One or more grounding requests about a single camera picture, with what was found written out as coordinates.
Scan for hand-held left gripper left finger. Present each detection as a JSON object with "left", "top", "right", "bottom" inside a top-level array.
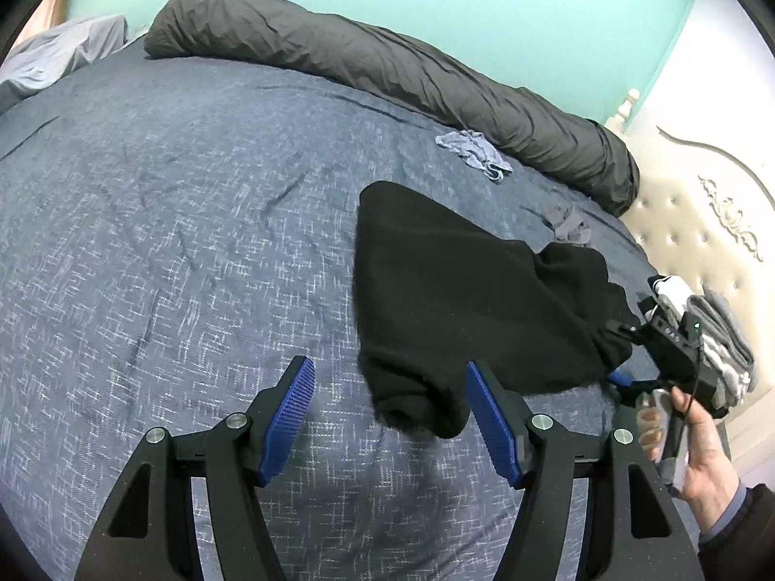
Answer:
[{"left": 74, "top": 356, "right": 316, "bottom": 581}]

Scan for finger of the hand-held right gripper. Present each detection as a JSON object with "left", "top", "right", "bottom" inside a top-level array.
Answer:
[
  {"left": 596, "top": 316, "right": 646, "bottom": 341},
  {"left": 605, "top": 370, "right": 667, "bottom": 406}
]

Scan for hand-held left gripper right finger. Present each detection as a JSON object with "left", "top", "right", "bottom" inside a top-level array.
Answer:
[{"left": 466, "top": 361, "right": 703, "bottom": 581}]

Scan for black pants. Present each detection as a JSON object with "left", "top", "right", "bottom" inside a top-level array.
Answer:
[{"left": 353, "top": 180, "right": 643, "bottom": 440}]

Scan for person's right forearm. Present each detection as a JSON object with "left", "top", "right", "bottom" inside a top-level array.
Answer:
[{"left": 695, "top": 477, "right": 775, "bottom": 581}]

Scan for stack of folded grey clothes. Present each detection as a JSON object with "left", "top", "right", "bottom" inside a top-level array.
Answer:
[{"left": 687, "top": 293, "right": 758, "bottom": 409}]

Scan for person's right hand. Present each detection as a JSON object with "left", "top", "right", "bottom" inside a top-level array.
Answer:
[{"left": 638, "top": 386, "right": 744, "bottom": 520}]

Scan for beige tufted headboard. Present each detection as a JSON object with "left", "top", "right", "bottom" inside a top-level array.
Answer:
[{"left": 602, "top": 88, "right": 775, "bottom": 485}]

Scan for grey sock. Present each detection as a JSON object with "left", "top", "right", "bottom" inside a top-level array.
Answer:
[{"left": 548, "top": 204, "right": 593, "bottom": 247}]

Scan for blue patterned bedspread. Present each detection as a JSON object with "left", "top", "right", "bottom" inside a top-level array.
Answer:
[{"left": 0, "top": 42, "right": 662, "bottom": 581}]

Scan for blue-grey underwear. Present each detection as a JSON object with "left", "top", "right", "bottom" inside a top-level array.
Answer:
[{"left": 436, "top": 130, "right": 513, "bottom": 183}]

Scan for rolled dark grey duvet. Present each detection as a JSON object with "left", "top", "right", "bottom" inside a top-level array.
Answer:
[{"left": 144, "top": 0, "right": 641, "bottom": 217}]

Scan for light grey bed sheet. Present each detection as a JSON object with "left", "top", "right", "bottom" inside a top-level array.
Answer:
[{"left": 0, "top": 15, "right": 131, "bottom": 111}]

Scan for pink curtain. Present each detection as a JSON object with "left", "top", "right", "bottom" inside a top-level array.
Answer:
[{"left": 27, "top": 0, "right": 70, "bottom": 37}]

